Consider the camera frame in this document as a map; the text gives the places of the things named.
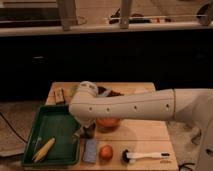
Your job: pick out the silver metal fork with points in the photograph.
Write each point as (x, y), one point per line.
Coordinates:
(79, 133)

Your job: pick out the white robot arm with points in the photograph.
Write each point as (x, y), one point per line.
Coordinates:
(191, 106)

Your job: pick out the green plastic tray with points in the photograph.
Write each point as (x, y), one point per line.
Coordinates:
(53, 121)

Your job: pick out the white scoop spoon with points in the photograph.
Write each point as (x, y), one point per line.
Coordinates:
(105, 93)

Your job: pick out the dark brown bowl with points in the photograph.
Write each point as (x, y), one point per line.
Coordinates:
(101, 89)

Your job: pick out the dark brown grape bunch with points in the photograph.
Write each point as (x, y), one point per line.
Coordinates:
(113, 94)

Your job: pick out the pale green translucent cup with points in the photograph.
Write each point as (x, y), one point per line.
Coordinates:
(73, 90)

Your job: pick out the orange bowl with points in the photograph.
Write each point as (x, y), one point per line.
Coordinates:
(108, 123)

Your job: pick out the small wooden block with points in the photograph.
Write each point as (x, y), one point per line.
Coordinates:
(59, 96)

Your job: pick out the small metal cup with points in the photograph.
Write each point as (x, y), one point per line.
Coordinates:
(89, 132)

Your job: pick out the blue grey sponge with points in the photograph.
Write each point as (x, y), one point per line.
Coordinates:
(90, 151)

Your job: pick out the wooden table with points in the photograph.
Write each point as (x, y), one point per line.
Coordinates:
(133, 135)

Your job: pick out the orange fruit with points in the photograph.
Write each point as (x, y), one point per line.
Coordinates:
(106, 152)

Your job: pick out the yellow corn cob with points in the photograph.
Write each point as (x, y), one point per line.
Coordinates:
(42, 152)

